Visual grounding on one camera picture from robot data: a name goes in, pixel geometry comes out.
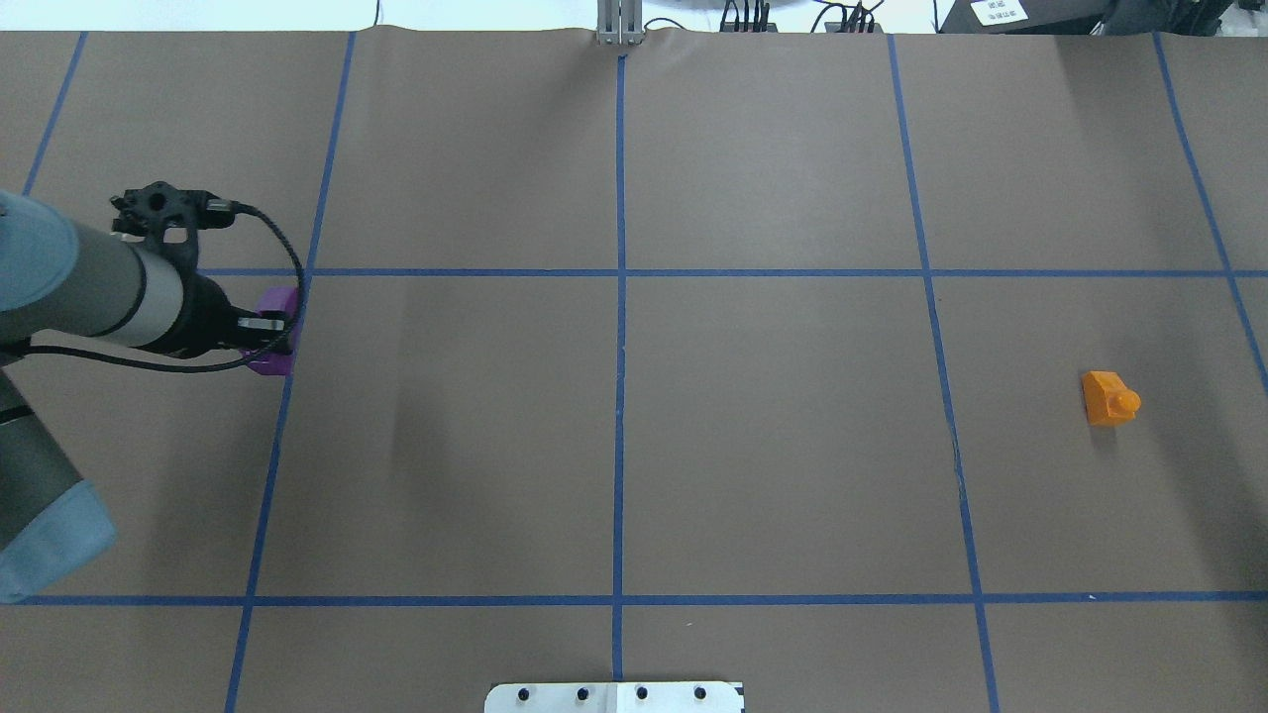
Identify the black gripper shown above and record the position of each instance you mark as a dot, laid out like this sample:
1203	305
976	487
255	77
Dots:
206	317

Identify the purple trapezoid block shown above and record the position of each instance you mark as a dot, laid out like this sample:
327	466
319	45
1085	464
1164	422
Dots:
280	361

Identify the orange trapezoid block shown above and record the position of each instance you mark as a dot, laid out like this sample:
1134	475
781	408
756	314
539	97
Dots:
1108	401

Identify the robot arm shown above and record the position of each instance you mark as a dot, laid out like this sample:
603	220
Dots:
131	296

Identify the black box with label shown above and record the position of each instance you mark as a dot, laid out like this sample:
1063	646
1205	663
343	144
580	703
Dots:
1046	18

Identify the aluminium frame post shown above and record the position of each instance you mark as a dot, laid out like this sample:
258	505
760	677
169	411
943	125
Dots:
619	23

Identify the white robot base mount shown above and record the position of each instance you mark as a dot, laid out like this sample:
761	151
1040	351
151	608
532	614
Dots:
613	696

